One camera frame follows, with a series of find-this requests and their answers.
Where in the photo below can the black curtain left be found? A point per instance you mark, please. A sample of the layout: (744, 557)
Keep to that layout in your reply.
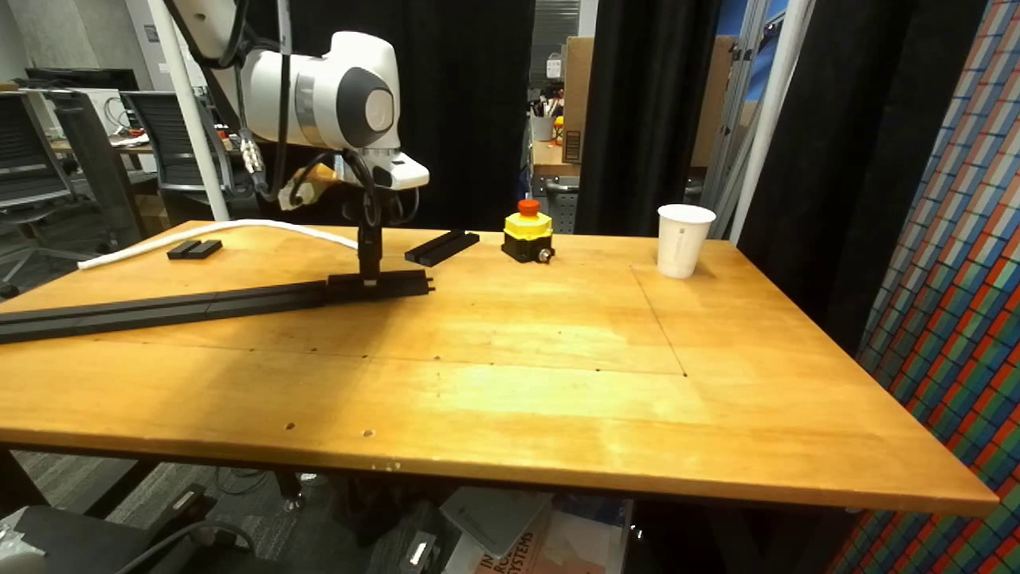
(462, 91)

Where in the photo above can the colourful checkered panel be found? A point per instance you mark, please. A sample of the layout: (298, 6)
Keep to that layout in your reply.
(943, 326)

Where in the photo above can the white plastic tube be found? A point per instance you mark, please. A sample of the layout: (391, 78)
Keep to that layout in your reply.
(211, 230)

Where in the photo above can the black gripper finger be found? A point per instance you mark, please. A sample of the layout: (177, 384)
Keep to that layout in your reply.
(373, 272)
(365, 270)

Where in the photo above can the long black rail piece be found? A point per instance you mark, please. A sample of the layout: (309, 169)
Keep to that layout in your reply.
(52, 322)

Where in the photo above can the black curtain right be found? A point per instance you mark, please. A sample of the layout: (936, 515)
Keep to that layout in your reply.
(869, 96)

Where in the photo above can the yellow red emergency stop button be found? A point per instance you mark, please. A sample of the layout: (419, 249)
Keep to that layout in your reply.
(527, 232)

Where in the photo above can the small black block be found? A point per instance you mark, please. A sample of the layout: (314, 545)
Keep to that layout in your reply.
(196, 249)

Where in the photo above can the black rail piece front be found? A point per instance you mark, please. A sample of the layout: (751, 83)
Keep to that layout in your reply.
(379, 287)

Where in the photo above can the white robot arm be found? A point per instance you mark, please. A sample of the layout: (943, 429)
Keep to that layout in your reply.
(341, 104)

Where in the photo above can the black rail piece back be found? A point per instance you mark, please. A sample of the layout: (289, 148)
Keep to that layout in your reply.
(439, 245)

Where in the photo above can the white paper cup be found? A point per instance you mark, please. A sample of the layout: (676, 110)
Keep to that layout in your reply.
(683, 230)

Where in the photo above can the white metal pole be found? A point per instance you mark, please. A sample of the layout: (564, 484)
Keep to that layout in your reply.
(771, 104)

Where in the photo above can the black curtain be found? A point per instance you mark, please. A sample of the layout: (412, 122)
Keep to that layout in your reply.
(869, 96)
(462, 91)

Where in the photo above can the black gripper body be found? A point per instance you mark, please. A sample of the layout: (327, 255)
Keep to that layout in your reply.
(371, 224)

